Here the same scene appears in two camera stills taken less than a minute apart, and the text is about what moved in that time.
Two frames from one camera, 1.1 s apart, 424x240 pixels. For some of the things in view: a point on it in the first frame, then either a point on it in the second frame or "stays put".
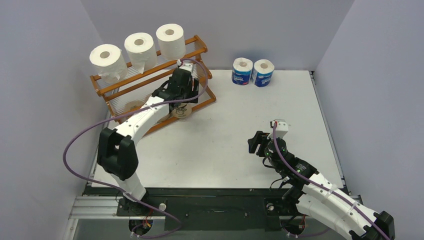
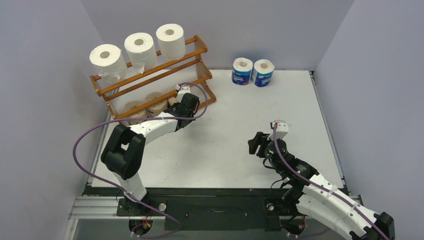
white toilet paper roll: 171,42 stays put
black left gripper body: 190,94 -> 176,105
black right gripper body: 259,144 stays put
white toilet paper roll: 141,50 stays put
